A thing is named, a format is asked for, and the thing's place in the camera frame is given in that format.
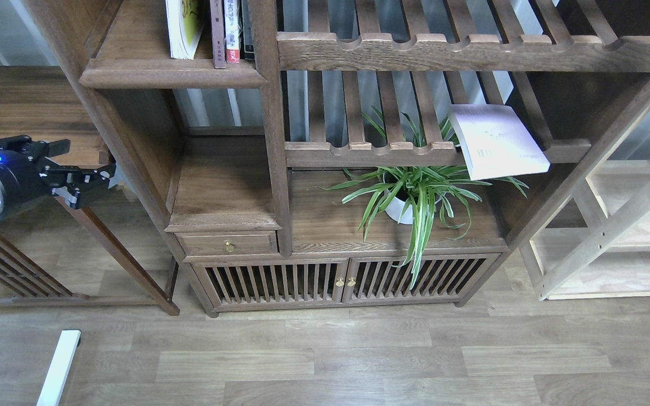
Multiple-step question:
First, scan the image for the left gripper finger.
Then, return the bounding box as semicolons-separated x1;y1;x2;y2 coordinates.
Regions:
0;135;71;170
39;162;116;210

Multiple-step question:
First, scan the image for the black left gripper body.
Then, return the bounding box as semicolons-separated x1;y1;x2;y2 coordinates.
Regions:
0;150;51;221

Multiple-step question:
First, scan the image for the white and yellow book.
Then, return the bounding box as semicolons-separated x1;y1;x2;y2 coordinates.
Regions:
165;1;206;60

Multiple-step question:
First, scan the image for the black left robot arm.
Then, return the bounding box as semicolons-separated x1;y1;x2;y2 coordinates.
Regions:
0;135;116;221

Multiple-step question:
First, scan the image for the light wooden shelf unit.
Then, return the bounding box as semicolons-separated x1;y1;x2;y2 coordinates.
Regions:
519;62;650;301

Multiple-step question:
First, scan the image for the dark wooden side table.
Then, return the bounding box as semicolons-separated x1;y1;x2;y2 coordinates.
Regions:
0;66;179;316

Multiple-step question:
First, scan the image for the dark wooden bookshelf cabinet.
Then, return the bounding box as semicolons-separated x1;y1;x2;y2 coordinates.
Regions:
24;1;650;316

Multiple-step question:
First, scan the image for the white metal leg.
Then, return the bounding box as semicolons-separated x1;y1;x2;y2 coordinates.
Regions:
36;329;82;405

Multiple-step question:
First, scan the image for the small wooden drawer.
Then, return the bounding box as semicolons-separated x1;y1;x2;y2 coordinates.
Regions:
175;231;278;257

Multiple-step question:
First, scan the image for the red white upright book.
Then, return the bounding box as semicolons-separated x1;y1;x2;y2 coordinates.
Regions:
223;0;241;64

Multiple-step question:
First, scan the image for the maroon upright book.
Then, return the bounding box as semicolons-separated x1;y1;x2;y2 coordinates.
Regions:
209;0;226;69

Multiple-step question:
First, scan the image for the dark upright book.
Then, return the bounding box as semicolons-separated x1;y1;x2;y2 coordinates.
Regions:
240;0;255;61

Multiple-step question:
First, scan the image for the right slatted cabinet door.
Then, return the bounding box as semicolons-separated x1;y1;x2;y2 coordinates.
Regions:
341;253;500;306

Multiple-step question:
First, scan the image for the white plant pot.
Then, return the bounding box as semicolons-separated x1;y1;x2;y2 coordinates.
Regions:
386;176;442;224

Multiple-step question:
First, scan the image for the green spider plant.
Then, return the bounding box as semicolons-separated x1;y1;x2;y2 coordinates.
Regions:
323;106;530;290

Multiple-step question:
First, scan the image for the pale pink book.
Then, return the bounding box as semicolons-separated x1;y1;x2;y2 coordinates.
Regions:
449;104;550;180

